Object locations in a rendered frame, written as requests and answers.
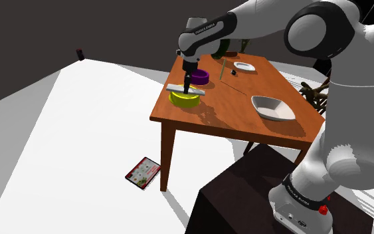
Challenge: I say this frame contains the grey bar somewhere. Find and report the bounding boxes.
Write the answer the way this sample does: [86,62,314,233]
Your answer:
[165,83,206,96]

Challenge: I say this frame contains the purple round bowl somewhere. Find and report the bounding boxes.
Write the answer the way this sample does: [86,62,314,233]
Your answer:
[190,68,210,86]

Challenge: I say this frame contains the small white dish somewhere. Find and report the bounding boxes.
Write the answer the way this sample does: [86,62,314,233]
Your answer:
[233,61,256,72]

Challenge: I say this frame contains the brown wooden table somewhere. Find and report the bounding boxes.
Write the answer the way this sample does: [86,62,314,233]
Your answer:
[149,51,326,193]

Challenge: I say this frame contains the large white angular bowl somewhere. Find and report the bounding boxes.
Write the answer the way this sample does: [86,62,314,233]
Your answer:
[250,95,296,122]

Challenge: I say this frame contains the dark robot stand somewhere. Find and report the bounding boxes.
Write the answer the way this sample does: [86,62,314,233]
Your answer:
[184,144,374,234]

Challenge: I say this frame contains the green thin stick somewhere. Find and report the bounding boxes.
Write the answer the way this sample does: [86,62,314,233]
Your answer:
[219,58,228,80]

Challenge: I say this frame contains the red-framed tablet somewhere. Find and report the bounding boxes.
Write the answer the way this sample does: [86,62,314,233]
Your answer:
[124,156,161,190]

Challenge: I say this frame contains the yellow round bowl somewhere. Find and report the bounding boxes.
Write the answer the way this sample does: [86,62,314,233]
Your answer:
[168,84,201,109]

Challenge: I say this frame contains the brown wooden chair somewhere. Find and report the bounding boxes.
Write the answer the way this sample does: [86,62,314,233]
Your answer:
[299,76,331,115]

